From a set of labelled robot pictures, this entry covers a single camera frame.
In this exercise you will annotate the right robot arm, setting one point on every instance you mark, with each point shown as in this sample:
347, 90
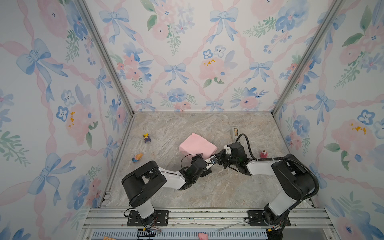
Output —
297, 181

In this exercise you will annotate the aluminium rail frame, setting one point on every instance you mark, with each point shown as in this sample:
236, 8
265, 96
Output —
218, 224

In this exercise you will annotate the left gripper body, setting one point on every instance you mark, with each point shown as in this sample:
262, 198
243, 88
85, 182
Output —
197, 158

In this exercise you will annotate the yellow purple toy figure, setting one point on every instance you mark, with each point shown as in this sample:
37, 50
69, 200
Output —
147, 138

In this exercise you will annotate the pink object on rail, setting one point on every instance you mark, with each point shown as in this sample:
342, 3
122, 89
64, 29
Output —
203, 236

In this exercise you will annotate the orange toy figure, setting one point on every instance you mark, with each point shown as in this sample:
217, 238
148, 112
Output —
137, 157

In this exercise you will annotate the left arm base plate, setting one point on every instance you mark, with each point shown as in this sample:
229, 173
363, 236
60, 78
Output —
159, 218

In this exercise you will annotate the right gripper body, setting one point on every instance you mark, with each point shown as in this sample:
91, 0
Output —
232, 162

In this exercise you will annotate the pink red toy figure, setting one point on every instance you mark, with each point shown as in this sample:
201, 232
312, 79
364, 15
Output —
264, 154

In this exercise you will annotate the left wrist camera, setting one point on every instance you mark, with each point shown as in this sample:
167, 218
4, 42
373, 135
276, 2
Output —
212, 160

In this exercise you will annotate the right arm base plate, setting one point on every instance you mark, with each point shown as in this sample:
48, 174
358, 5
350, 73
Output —
261, 218

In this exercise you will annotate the purple wrapping paper sheet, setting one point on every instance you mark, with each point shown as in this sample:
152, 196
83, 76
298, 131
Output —
195, 144

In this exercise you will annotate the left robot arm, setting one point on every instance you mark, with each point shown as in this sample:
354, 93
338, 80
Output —
141, 184

